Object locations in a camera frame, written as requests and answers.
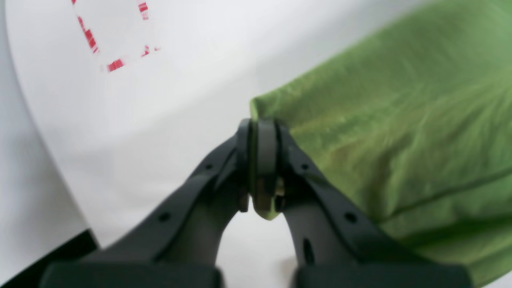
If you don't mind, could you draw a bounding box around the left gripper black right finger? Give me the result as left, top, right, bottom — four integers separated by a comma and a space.
256, 120, 473, 288

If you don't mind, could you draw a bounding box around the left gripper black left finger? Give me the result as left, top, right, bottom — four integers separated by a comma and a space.
40, 119, 251, 288

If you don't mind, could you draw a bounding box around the green T-shirt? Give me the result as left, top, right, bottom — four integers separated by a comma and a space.
250, 0, 512, 288

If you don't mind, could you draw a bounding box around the red tape marking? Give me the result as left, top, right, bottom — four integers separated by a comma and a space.
72, 0, 162, 73

